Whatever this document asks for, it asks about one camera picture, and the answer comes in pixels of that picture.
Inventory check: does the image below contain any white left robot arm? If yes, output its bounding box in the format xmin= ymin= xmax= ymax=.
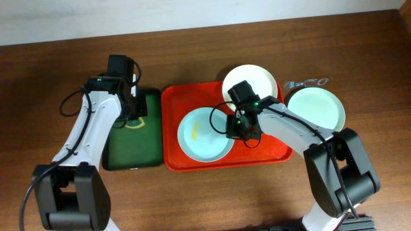
xmin=28 ymin=74 xmax=139 ymax=230

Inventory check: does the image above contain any yellow green sponge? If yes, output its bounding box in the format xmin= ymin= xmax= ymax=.
xmin=125 ymin=117 xmax=145 ymax=130

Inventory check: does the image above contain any pale green plate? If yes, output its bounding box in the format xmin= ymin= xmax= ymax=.
xmin=287 ymin=87 xmax=346 ymax=132

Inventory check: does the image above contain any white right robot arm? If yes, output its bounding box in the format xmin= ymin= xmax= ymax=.
xmin=225 ymin=94 xmax=380 ymax=230

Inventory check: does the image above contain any light blue plate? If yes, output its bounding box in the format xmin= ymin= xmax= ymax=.
xmin=177 ymin=107 xmax=234 ymax=162

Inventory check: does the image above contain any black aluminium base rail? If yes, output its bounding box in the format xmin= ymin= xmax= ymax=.
xmin=261 ymin=216 xmax=376 ymax=231

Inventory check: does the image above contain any dark green tray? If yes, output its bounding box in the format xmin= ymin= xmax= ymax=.
xmin=102 ymin=88 xmax=163 ymax=171

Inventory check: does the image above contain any red plastic tray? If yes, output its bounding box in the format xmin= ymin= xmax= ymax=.
xmin=161 ymin=81 xmax=293 ymax=172

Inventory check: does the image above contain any cream white plate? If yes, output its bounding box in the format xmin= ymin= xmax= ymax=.
xmin=222 ymin=64 xmax=279 ymax=111

